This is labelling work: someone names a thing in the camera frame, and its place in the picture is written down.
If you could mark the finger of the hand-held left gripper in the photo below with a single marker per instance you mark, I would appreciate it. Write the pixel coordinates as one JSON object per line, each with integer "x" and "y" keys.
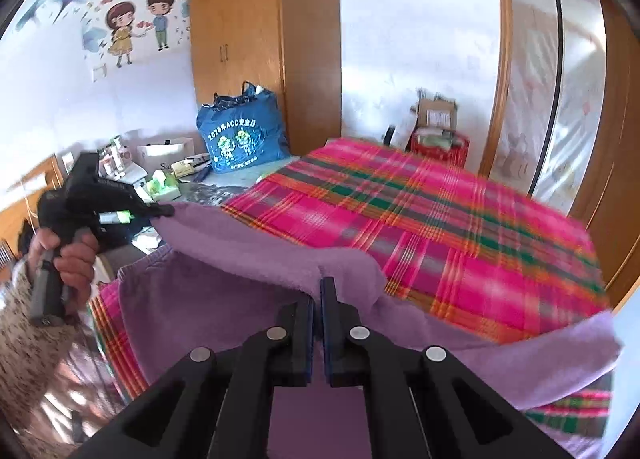
{"x": 155, "y": 211}

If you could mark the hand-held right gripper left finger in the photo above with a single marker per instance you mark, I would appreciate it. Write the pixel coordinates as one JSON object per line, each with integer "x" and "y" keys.
{"x": 302, "y": 339}

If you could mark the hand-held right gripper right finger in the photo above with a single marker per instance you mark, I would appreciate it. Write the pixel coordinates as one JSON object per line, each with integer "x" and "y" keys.
{"x": 332, "y": 339}

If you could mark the purple fleece pants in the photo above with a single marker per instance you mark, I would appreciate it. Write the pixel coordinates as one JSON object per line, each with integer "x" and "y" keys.
{"x": 225, "y": 259}

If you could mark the person's left forearm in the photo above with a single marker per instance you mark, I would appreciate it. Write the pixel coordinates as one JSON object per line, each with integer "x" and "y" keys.
{"x": 30, "y": 354}

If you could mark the person's left hand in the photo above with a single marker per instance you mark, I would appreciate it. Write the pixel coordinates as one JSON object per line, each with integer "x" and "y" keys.
{"x": 80, "y": 264}

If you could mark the green tissue pack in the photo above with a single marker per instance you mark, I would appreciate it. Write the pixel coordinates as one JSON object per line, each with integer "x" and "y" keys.
{"x": 162, "y": 187}

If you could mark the low wooden cabinet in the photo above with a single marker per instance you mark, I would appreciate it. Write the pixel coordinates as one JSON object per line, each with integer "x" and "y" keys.
{"x": 30, "y": 189}

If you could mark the white paper bag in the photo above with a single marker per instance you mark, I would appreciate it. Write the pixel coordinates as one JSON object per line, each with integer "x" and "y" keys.
{"x": 165, "y": 154}

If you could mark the grey patterned cloth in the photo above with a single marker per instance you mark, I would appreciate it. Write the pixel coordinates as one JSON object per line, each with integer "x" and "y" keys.
{"x": 215, "y": 194}

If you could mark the blue printed tote bag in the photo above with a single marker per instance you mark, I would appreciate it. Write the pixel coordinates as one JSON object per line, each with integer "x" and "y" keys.
{"x": 240, "y": 134}

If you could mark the pink plaid bed sheet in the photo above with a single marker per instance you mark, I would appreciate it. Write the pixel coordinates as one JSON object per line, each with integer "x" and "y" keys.
{"x": 425, "y": 219}

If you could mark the shiny brown fabric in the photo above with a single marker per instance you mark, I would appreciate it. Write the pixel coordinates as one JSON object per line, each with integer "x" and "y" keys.
{"x": 85, "y": 389}

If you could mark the wooden wardrobe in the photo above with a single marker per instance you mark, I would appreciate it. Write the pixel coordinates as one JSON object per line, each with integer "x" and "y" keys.
{"x": 250, "y": 39}

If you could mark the white carton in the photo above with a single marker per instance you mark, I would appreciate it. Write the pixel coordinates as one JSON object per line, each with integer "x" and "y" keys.
{"x": 402, "y": 136}

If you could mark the red storage basket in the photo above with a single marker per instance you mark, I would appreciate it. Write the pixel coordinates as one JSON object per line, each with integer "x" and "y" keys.
{"x": 450, "y": 154}

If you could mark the cardboard box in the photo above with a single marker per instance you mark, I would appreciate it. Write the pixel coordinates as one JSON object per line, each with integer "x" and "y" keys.
{"x": 435, "y": 114}

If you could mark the printed plastic door curtain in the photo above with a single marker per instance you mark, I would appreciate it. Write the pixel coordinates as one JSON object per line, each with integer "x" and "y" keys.
{"x": 530, "y": 89}

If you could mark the wooden door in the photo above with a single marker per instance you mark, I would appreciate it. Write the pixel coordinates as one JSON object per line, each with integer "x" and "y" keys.
{"x": 620, "y": 139}

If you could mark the white wall switch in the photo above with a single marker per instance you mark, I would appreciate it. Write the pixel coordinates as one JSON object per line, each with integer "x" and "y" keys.
{"x": 100, "y": 72}

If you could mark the cartoon couple wall sticker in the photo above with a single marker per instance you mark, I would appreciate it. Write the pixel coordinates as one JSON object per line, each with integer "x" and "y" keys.
{"x": 120, "y": 29}

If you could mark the wooden door frame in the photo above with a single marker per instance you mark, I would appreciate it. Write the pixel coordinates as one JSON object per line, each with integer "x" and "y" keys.
{"x": 495, "y": 64}

